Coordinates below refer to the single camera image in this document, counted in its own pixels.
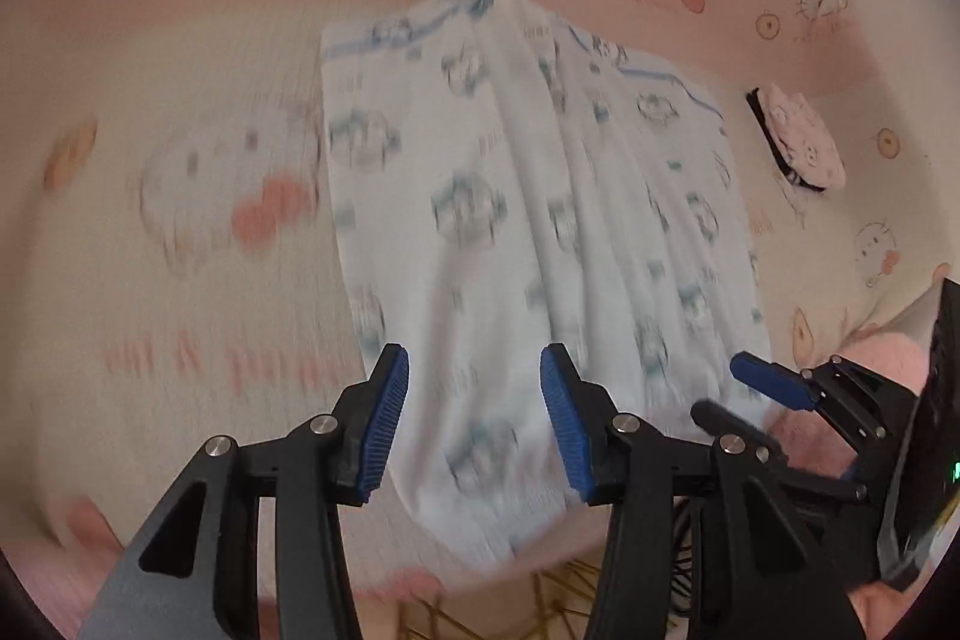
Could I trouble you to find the gold wire table frame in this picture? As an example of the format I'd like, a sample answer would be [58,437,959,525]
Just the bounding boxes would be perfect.
[397,561,605,640]

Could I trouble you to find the black cables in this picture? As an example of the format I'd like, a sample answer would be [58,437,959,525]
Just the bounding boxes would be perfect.
[666,503,707,615]

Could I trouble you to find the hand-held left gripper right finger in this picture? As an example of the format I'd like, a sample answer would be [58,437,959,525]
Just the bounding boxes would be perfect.
[540,344,871,640]

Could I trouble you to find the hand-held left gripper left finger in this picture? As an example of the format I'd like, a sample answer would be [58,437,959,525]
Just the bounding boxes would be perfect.
[75,344,410,640]

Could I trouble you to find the white cartoon print pants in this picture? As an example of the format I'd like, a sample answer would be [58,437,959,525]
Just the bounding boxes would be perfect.
[319,0,770,562]

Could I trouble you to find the pink fluffy cloth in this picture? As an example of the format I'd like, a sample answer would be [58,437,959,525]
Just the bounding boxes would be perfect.
[765,336,931,480]

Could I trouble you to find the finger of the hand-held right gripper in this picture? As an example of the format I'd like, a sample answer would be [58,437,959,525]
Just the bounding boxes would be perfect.
[690,398,875,507]
[730,351,922,461]

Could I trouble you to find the pink cat print blanket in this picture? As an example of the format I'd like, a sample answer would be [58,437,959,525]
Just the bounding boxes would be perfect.
[0,0,960,611]

